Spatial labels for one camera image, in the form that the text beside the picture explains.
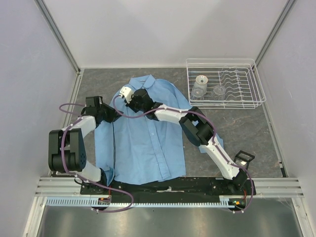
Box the light blue button shirt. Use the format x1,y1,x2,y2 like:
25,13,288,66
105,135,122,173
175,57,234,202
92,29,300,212
94,76,225,185

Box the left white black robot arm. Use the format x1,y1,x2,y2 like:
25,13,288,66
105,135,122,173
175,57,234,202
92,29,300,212
48,103,122,194

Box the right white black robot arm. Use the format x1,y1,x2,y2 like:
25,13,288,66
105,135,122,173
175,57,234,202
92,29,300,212
121,88,247,195

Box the clear glass lying left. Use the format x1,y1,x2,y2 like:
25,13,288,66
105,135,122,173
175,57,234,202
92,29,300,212
190,87,205,101

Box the clear glass lying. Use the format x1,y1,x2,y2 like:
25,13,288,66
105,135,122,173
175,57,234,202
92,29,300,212
190,87,205,101
210,85,226,101

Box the clear glass with gold base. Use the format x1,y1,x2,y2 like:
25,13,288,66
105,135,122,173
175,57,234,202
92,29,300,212
193,75,208,92

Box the clear glass lying right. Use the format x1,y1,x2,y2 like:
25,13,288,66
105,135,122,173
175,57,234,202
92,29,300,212
210,85,226,101

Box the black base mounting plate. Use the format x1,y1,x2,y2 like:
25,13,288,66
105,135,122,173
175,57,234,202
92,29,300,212
80,177,256,202

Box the small black framed stand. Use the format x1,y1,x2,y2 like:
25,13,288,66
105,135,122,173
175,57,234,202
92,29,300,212
234,150,255,169

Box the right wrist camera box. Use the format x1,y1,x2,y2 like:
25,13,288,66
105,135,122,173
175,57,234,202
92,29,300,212
119,86,134,104

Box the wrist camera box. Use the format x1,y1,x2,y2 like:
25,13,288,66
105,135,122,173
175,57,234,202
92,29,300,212
119,86,134,104
85,96,103,109

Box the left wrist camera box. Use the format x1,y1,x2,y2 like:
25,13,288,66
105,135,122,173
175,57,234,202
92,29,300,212
85,96,103,109

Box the white wire dish rack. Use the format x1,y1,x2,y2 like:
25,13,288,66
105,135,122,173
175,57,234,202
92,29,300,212
186,58,266,109

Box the aluminium front rail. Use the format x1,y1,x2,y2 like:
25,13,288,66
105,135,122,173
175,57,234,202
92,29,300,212
35,177,304,198

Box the left aluminium frame post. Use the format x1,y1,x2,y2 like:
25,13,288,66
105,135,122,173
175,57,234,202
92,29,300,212
34,0,81,74

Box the aluminium frame post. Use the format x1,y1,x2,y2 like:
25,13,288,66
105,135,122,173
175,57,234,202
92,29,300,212
34,0,81,74
255,0,297,66

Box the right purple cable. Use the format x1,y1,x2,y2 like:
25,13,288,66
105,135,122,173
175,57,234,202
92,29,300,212
112,95,255,214

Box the slotted grey cable duct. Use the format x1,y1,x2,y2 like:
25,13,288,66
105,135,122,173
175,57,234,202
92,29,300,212
45,197,241,208

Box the right aluminium frame post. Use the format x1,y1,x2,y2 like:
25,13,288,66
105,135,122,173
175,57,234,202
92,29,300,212
255,0,297,66

